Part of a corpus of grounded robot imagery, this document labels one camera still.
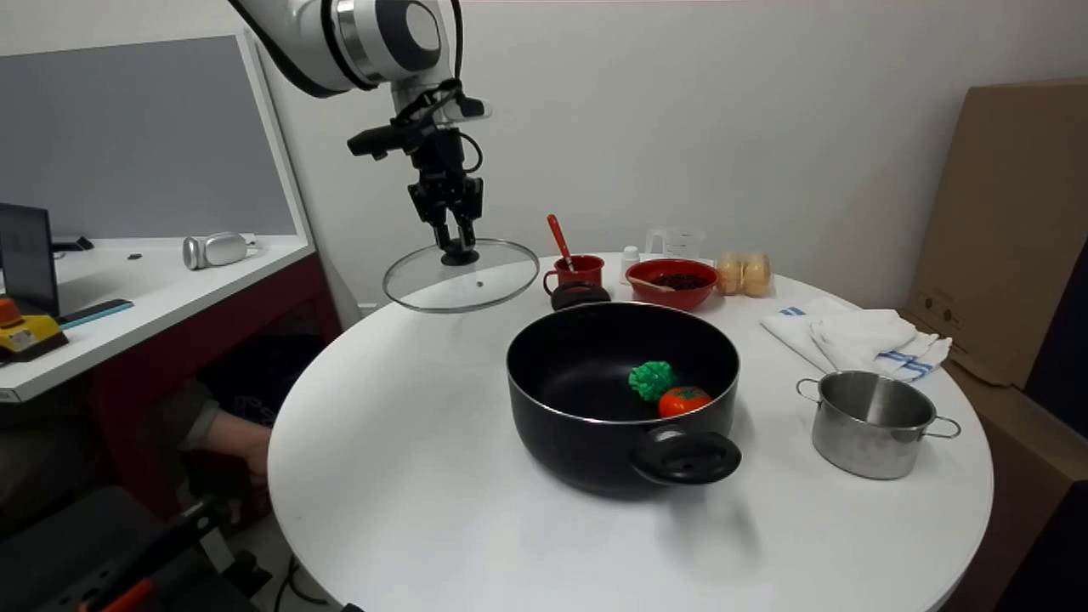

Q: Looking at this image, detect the glass lid with black knob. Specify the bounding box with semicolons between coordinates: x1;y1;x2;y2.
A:
382;235;543;318

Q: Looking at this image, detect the brown cardboard box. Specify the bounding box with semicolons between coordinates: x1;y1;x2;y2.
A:
938;362;1088;612

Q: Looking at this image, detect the black chair with red part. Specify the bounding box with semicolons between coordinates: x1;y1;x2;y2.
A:
0;485;276;612

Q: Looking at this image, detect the black cooking pot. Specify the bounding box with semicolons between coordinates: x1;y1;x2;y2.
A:
505;278;746;501

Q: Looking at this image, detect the red bowl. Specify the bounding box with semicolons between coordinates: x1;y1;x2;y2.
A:
627;254;726;318

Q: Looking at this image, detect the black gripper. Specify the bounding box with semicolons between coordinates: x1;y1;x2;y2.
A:
404;133;489;262

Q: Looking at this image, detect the dark blue flat strip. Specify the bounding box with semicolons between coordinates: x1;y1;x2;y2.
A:
57;297;136;335

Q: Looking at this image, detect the black laptop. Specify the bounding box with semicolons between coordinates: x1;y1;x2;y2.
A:
0;201;62;321

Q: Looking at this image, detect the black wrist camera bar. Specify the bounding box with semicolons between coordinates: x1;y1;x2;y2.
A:
344;95;488;160

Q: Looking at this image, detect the green broccoli toy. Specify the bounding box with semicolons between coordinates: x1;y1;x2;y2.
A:
627;356;682;404

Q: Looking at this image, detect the clear plastic measuring cup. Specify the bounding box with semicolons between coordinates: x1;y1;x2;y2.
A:
644;225;710;264

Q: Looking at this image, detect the red mug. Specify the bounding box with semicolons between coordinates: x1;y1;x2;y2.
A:
541;251;608;301

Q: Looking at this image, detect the grey partition board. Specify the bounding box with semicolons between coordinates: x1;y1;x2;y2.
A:
0;31;320;247

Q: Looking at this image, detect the small stainless steel pot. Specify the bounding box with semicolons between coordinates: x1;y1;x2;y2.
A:
794;369;966;484

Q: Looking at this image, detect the white cloth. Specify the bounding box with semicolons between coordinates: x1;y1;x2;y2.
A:
809;306;958;384

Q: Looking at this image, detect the orange tomato toy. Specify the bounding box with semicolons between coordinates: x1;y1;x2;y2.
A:
658;384;714;422

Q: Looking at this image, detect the beige egg toy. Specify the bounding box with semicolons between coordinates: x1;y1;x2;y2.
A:
743;247;778;301
714;251;752;301

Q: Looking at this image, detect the white paper with blue print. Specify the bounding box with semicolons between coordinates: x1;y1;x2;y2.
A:
758;301;847;376

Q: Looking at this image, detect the yellow handheld device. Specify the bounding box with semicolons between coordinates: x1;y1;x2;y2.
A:
0;297;73;369

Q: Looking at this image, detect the person's bare hand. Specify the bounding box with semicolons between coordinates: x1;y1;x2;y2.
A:
209;416;271;491

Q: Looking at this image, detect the white desk with red side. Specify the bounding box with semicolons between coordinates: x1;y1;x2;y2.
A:
0;230;344;524

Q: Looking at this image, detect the red spoon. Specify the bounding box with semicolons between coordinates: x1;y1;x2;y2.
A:
543;211;578;276

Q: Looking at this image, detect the silver can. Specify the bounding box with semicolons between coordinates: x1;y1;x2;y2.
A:
182;230;262;276

